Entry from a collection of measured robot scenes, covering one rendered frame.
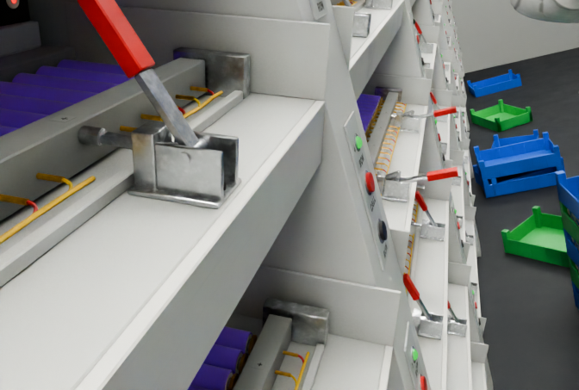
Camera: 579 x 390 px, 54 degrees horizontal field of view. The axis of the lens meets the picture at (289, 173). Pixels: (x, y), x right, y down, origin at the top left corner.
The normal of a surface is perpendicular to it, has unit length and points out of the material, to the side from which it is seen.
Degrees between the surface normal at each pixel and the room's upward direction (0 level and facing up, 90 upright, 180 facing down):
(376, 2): 90
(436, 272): 20
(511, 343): 0
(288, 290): 90
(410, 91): 90
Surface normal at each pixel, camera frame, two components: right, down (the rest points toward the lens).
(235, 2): -0.26, 0.37
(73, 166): 0.97, 0.14
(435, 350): 0.04, -0.92
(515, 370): -0.28, -0.91
